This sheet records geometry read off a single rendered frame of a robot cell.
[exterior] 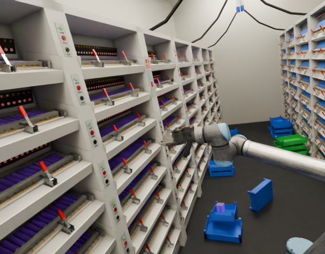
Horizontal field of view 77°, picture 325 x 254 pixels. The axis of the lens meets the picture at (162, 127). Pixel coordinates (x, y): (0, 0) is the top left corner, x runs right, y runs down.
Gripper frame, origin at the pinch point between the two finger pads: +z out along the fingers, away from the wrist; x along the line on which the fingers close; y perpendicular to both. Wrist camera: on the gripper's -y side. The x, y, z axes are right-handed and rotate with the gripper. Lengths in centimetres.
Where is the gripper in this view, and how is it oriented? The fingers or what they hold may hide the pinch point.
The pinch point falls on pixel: (162, 143)
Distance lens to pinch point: 116.5
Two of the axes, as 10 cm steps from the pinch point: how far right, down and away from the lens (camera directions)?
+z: -9.0, 1.4, 4.1
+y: -2.5, -9.5, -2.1
